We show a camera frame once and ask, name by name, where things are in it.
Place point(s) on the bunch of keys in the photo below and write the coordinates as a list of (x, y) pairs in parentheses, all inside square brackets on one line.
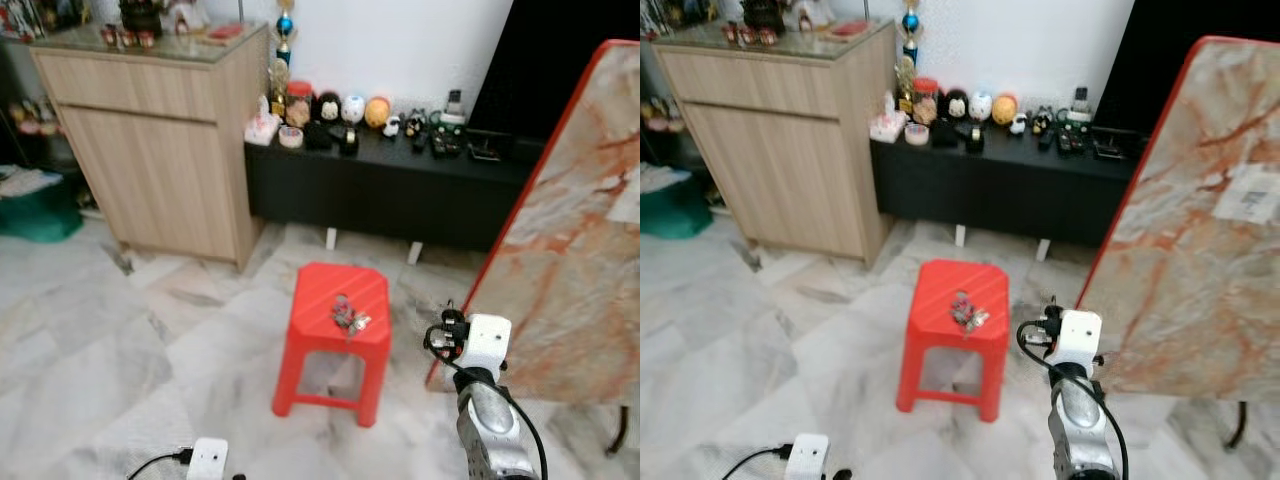
[(968, 313), (350, 318)]

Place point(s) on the small panda figurine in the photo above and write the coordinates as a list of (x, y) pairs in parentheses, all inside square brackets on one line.
[(1018, 123), (392, 126)]

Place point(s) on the yellow round figurine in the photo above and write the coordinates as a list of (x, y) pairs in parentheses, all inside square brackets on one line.
[(377, 111), (1004, 108)]

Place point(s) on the marble table top red edge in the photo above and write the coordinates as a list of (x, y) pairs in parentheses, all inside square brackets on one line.
[(1190, 260), (570, 240)]

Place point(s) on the blue gold trophy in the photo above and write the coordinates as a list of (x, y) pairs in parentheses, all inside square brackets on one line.
[(910, 24), (285, 28)]

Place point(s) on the pink tissue box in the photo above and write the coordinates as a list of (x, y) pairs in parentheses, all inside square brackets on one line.
[(887, 126), (262, 129)]

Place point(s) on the green plastic basin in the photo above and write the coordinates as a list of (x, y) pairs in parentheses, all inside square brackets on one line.
[(672, 212), (38, 215)]

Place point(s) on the black table leg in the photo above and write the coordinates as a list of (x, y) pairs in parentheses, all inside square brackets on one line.
[(1240, 426), (621, 432)]

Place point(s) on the black television screen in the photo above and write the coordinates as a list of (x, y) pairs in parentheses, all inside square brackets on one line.
[(555, 70), (1170, 60)]

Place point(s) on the light wood cabinet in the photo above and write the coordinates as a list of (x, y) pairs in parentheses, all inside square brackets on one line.
[(150, 150), (780, 145)]

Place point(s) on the red plastic stool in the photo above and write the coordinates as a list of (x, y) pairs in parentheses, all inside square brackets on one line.
[(338, 350), (955, 345)]

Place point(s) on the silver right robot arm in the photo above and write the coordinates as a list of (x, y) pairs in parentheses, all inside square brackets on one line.
[(1082, 428), (492, 430)]

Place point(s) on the red tray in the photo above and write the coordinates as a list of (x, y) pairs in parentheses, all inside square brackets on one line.
[(850, 28), (225, 32)]

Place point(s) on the black round figurine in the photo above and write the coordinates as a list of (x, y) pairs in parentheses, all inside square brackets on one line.
[(327, 106), (955, 103)]

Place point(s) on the white round figurine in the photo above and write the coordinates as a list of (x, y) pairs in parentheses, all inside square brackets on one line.
[(353, 108), (980, 105)]

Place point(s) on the red lid jar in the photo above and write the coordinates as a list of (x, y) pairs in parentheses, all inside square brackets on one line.
[(925, 98), (298, 102)]

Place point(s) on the white paper label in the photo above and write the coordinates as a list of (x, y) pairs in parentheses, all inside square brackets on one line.
[(1250, 195)]

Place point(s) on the black low console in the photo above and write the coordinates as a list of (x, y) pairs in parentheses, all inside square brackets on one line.
[(390, 190), (1010, 185)]

